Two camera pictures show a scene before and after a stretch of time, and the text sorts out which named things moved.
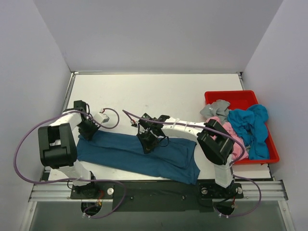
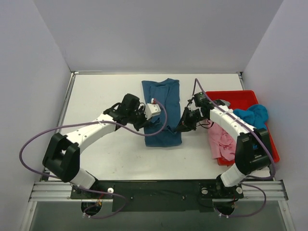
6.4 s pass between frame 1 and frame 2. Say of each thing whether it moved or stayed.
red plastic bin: stayed
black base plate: stayed
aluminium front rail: stayed
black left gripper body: moved
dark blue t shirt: moved
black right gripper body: moved
